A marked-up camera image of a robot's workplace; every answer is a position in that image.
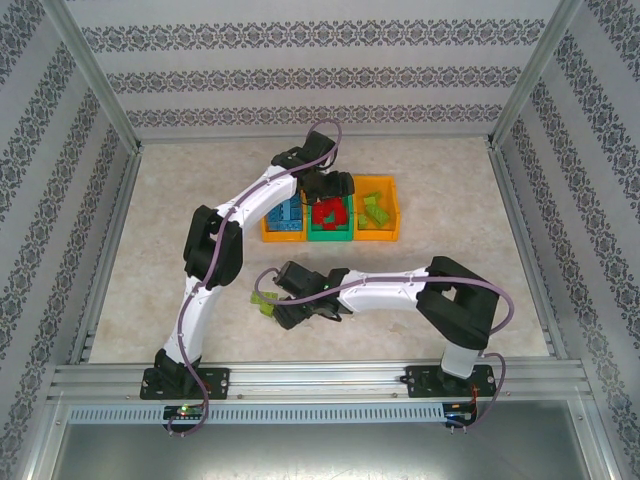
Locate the green plastic bin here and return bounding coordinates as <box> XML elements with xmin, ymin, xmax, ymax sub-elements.
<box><xmin>305</xmin><ymin>173</ymin><xmax>357</xmax><ymax>243</ymax></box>

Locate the orange plastic bin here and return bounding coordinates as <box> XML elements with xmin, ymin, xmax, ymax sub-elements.
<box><xmin>352</xmin><ymin>174</ymin><xmax>401</xmax><ymax>243</ymax></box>
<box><xmin>261</xmin><ymin>196</ymin><xmax>307</xmax><ymax>245</ymax></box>

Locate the grey metal sheet panel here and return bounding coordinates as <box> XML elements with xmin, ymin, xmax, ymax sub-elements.
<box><xmin>29</xmin><ymin>422</ymin><xmax>616</xmax><ymax>480</ymax></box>

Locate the left circuit board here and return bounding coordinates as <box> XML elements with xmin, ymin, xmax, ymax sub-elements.
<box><xmin>163</xmin><ymin>405</ymin><xmax>206</xmax><ymax>420</ymax></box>

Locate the circuit board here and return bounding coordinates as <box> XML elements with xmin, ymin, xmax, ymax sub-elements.
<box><xmin>446</xmin><ymin>403</ymin><xmax>480</xmax><ymax>426</ymax></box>
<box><xmin>163</xmin><ymin>405</ymin><xmax>206</xmax><ymax>420</ymax></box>

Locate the right circuit board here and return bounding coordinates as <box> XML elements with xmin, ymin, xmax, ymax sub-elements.
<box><xmin>446</xmin><ymin>403</ymin><xmax>480</xmax><ymax>426</ymax></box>

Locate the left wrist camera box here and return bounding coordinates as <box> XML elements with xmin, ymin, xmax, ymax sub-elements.
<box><xmin>298</xmin><ymin>132</ymin><xmax>338</xmax><ymax>165</ymax></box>

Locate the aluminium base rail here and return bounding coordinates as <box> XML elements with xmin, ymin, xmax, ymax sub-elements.
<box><xmin>47</xmin><ymin>362</ymin><xmax>596</xmax><ymax>401</ymax></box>

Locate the aluminium back rail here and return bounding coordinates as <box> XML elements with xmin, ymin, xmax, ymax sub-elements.
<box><xmin>137</xmin><ymin>132</ymin><xmax>494</xmax><ymax>147</ymax></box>

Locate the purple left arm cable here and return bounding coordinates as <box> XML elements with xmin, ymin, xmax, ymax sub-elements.
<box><xmin>167</xmin><ymin>121</ymin><xmax>345</xmax><ymax>439</ymax></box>

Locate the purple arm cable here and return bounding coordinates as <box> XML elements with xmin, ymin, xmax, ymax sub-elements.
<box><xmin>253</xmin><ymin>267</ymin><xmax>517</xmax><ymax>434</ymax></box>
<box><xmin>167</xmin><ymin>121</ymin><xmax>345</xmax><ymax>439</ymax></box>

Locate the slotted grey cable duct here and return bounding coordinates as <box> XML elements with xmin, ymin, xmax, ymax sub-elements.
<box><xmin>67</xmin><ymin>403</ymin><xmax>446</xmax><ymax>424</ymax></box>

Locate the aluminium side rail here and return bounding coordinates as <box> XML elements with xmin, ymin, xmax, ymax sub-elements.
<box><xmin>68</xmin><ymin>142</ymin><xmax>146</xmax><ymax>365</ymax></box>
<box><xmin>487</xmin><ymin>139</ymin><xmax>570</xmax><ymax>359</ymax></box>

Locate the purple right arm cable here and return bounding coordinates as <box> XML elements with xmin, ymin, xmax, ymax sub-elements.
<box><xmin>253</xmin><ymin>267</ymin><xmax>517</xmax><ymax>434</ymax></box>

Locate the aluminium frame post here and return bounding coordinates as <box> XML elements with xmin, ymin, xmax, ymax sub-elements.
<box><xmin>42</xmin><ymin>0</ymin><xmax>145</xmax><ymax>151</ymax></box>
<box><xmin>488</xmin><ymin>0</ymin><xmax>585</xmax><ymax>150</ymax></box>

